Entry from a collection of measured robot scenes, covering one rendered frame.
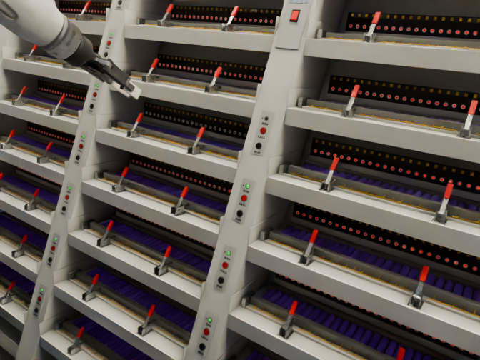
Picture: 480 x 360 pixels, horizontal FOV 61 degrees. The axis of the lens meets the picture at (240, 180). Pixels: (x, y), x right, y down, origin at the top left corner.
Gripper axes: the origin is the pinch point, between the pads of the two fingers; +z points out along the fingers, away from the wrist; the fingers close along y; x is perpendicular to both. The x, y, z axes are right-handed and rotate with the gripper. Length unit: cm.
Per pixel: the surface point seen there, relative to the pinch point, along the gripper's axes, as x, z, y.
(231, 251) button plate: -31, 25, 36
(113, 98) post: 3.8, 22.3, -30.4
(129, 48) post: 22.6, 19.4, -30.4
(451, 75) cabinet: 33, 32, 74
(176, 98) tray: 6.8, 18.4, 0.9
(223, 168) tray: -10.2, 21.4, 25.4
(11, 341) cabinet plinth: -95, 43, -50
